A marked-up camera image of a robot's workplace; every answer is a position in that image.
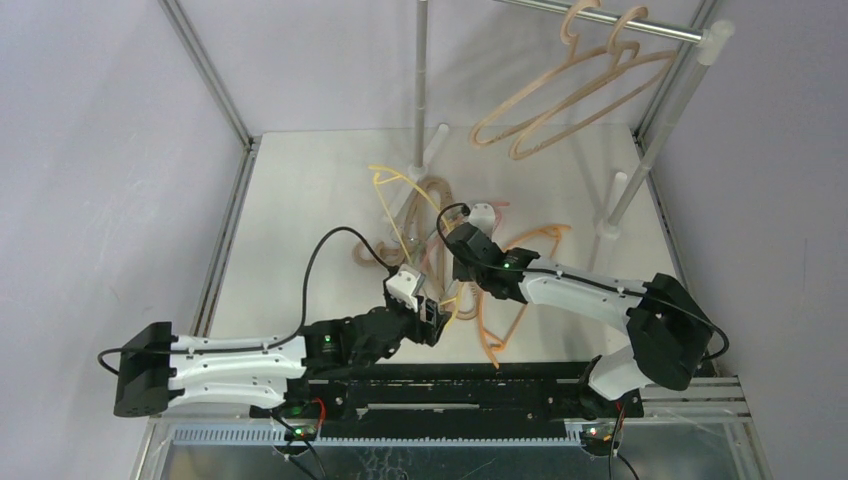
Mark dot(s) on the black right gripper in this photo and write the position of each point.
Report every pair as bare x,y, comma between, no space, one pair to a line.
465,236

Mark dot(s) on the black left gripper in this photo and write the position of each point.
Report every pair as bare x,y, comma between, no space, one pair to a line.
416,334

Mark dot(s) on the yellow wire hanger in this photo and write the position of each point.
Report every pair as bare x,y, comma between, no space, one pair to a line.
393,194

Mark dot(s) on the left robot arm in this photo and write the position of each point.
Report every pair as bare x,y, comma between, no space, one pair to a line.
159,370

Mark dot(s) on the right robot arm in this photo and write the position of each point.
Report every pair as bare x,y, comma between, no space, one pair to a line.
667,334

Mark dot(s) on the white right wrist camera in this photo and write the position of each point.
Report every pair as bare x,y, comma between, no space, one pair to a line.
483,216

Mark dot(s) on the green wire hanger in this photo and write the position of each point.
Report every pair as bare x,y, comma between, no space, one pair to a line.
433,259

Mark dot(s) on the pink wire hanger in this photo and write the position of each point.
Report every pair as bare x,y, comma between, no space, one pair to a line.
498,205

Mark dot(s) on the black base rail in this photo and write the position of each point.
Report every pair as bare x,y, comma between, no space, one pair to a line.
447,402

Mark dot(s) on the aluminium frame right post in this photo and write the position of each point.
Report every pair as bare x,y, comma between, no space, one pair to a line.
702,17

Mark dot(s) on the aluminium frame post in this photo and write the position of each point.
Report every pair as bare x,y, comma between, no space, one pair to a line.
702,17
189,37

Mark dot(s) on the aluminium frame left post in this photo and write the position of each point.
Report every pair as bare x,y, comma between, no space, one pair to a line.
189,37

